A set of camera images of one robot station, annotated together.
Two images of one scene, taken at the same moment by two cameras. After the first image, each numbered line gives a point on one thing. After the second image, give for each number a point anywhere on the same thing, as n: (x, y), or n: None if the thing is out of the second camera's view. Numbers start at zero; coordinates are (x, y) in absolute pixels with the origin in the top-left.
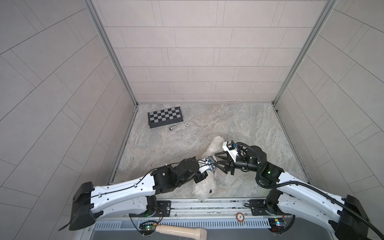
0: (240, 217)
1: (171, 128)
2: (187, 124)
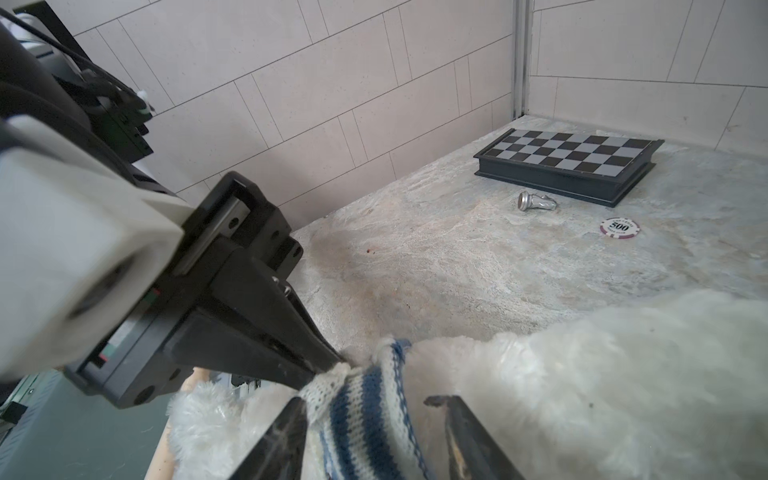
0: None
1: (528, 200)
2: (620, 227)
